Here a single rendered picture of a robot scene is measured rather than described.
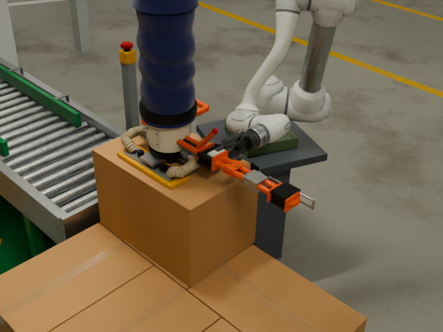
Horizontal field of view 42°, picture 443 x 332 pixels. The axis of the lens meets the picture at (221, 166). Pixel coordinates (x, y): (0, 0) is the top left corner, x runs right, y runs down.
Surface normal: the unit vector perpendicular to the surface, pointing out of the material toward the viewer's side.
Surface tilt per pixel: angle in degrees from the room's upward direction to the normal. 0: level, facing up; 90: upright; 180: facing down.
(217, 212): 90
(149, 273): 0
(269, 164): 0
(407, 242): 0
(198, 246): 90
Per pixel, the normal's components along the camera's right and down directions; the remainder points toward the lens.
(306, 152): 0.02, -0.83
